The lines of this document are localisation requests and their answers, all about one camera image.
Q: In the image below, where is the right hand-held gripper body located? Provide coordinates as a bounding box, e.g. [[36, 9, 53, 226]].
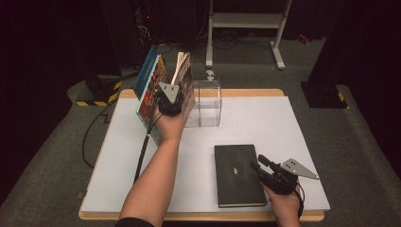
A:
[[263, 158, 320, 196]]

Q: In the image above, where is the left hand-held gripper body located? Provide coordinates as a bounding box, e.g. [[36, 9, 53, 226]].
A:
[[156, 82, 185, 118]]

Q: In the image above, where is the black notebook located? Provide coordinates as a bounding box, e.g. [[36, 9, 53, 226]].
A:
[[214, 144, 268, 208]]

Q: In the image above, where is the dark blue picture book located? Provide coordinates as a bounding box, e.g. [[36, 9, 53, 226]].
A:
[[135, 46, 166, 147]]

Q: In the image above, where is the clear acrylic book organizer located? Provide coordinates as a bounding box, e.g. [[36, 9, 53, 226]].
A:
[[183, 79, 223, 128]]

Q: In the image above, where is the person's right hand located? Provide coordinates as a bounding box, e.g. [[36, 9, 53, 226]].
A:
[[264, 183, 302, 218]]

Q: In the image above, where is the person's left hand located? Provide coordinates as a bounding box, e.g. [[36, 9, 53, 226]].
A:
[[153, 108, 187, 143]]

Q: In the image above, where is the yellow black striped base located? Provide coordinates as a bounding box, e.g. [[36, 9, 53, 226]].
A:
[[301, 82, 349, 110], [75, 75, 123, 107]]

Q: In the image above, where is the wooden table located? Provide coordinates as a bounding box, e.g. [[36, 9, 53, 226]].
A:
[[78, 88, 325, 221]]

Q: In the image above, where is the black equipment tower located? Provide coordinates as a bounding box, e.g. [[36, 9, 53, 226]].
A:
[[102, 0, 159, 72]]

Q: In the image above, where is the white metal stand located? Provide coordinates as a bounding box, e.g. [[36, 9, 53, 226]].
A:
[[205, 0, 292, 71]]

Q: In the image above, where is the black sleeve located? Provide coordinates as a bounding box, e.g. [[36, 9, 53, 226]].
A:
[[114, 217, 155, 227]]

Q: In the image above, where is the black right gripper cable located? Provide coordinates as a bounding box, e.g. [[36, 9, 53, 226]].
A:
[[292, 183, 306, 220]]

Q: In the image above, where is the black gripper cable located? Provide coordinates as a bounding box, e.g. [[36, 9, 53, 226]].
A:
[[132, 114, 164, 185], [292, 183, 306, 220]]

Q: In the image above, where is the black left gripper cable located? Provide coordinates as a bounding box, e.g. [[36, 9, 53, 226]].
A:
[[132, 114, 164, 185]]

